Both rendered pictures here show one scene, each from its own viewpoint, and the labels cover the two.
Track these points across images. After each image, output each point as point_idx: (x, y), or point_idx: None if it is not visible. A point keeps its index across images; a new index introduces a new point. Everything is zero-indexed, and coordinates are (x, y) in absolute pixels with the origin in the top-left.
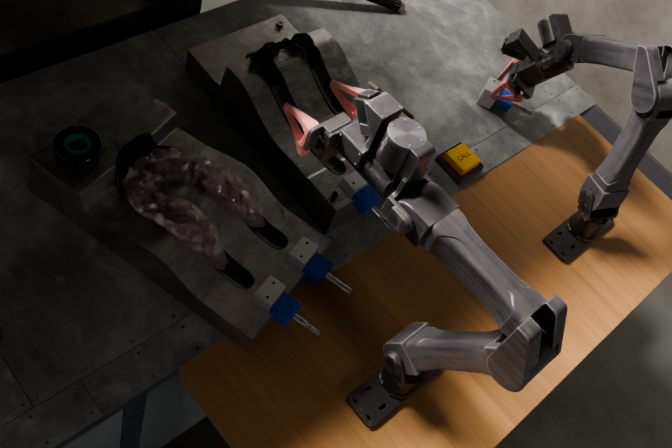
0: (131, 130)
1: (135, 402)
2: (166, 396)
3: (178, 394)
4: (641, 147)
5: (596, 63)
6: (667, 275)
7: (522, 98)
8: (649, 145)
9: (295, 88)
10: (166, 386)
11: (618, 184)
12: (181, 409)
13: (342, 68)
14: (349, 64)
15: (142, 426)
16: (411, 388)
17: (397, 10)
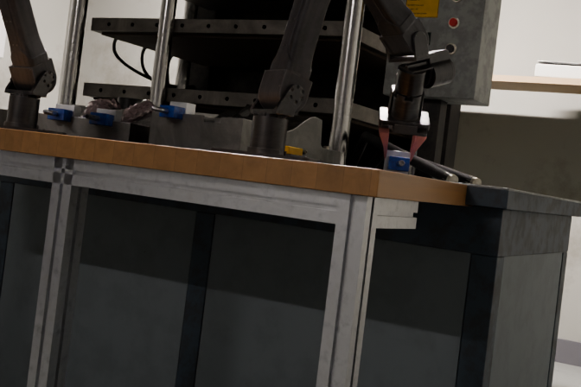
0: None
1: (2, 218)
2: (19, 262)
3: (27, 280)
4: (295, 7)
5: (373, 17)
6: (257, 156)
7: (384, 131)
8: (303, 5)
9: (251, 117)
10: (21, 234)
11: (278, 59)
12: (26, 335)
13: (294, 122)
14: (302, 122)
15: (0, 299)
16: (9, 107)
17: (445, 180)
